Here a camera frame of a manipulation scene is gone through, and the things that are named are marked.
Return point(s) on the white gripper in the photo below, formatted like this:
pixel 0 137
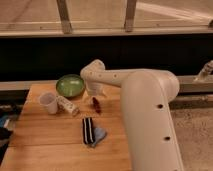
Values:
pixel 95 89

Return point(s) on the green ceramic bowl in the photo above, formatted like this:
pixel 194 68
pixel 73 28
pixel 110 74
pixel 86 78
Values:
pixel 70 85

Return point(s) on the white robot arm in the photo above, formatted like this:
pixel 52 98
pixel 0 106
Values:
pixel 145 95

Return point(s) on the red small object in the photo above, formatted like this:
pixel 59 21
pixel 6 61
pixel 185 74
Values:
pixel 96 105

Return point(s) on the white labelled bottle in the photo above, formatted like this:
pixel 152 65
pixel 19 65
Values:
pixel 68 105

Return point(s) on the blue cloth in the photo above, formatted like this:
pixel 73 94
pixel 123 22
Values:
pixel 99 134

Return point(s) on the white plastic cup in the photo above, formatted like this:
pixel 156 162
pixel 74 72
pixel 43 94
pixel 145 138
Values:
pixel 49 102

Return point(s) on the dark objects at left edge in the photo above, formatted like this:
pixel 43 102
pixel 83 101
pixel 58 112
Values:
pixel 5 134

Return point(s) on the white object at right edge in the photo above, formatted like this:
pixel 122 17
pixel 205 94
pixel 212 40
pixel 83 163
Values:
pixel 204 72

